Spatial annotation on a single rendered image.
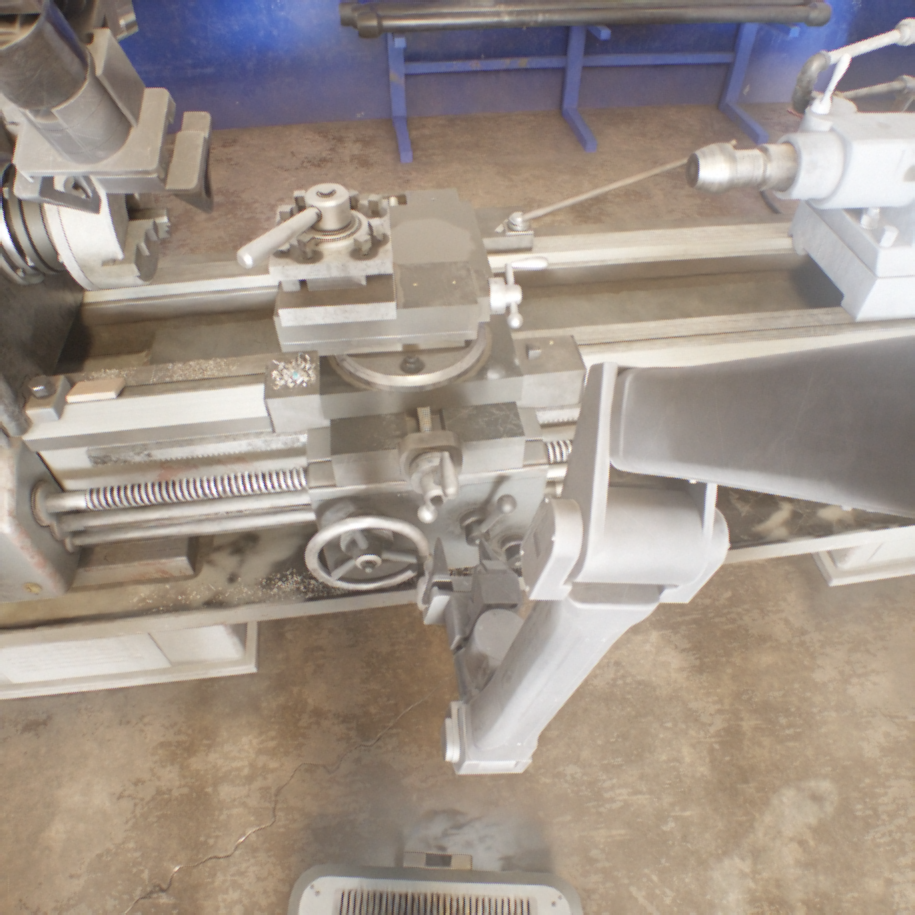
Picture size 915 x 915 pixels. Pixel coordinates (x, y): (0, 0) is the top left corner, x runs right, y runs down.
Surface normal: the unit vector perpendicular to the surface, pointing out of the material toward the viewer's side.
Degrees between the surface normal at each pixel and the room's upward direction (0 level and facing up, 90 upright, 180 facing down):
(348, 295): 0
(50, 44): 101
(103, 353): 0
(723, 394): 77
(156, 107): 30
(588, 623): 91
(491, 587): 13
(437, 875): 45
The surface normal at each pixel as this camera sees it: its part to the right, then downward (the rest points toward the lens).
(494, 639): 0.18, -0.66
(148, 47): 0.14, 0.75
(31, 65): 0.49, 0.85
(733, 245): 0.10, 0.12
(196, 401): 0.08, -0.10
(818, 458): -0.98, -0.01
